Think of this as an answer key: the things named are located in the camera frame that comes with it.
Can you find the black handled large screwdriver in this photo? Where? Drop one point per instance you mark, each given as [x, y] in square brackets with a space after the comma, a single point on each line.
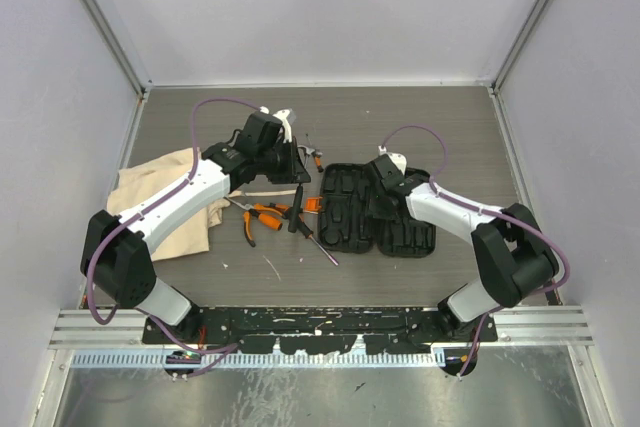
[297, 224]

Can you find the black plastic tool case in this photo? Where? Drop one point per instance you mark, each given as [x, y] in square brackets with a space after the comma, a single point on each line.
[351, 220]

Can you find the black handled claw hammer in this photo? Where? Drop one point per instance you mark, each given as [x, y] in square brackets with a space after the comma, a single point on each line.
[298, 197]

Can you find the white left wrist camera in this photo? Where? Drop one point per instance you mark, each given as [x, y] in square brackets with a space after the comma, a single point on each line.
[287, 118]

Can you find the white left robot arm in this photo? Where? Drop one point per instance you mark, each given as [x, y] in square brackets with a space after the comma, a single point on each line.
[118, 248]

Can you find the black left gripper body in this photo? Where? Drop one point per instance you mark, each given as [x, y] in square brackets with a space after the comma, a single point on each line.
[277, 163]

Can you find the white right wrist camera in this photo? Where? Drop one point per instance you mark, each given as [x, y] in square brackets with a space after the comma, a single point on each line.
[399, 160]

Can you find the aluminium front rail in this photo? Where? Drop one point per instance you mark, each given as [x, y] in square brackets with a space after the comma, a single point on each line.
[519, 326]

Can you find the white slotted cable duct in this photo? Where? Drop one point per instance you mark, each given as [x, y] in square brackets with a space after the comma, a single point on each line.
[156, 358]

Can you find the beige cloth bag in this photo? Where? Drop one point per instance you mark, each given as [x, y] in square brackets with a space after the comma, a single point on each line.
[173, 201]

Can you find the small black orange screwdriver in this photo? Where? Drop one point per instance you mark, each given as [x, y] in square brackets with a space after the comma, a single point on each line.
[316, 154]

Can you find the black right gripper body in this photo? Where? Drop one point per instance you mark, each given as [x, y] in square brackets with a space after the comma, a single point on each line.
[375, 204]

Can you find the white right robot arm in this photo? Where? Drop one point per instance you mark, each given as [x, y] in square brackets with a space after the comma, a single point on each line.
[513, 258]

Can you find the wooden flat stick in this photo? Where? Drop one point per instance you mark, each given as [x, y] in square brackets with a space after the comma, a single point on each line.
[279, 193]

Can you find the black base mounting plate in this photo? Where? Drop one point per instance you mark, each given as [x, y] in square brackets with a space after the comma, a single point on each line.
[320, 331]

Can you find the orange black pliers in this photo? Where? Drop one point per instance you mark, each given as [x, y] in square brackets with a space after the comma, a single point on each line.
[270, 217]

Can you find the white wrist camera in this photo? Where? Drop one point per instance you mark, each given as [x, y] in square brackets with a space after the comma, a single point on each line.
[287, 118]
[399, 160]

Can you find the orange small tool piece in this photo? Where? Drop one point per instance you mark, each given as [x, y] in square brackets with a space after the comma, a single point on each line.
[313, 205]

